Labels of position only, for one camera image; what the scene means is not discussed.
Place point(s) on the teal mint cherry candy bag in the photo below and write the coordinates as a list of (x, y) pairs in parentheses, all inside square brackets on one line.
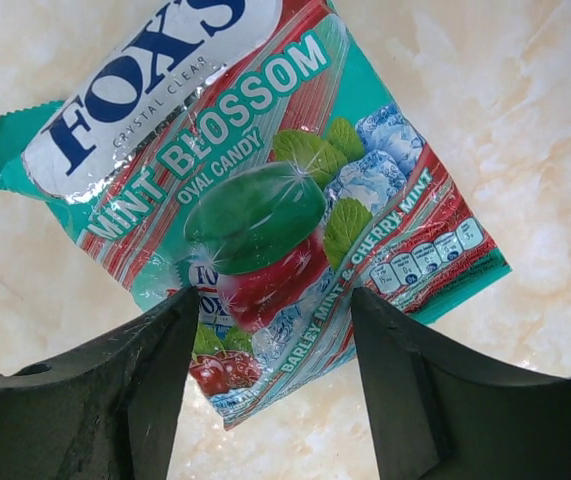
[(248, 149)]

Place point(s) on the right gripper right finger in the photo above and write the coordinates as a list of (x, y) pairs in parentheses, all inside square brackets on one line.
[(440, 410)]

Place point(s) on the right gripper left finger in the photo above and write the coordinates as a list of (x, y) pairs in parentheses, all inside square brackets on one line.
[(107, 409)]

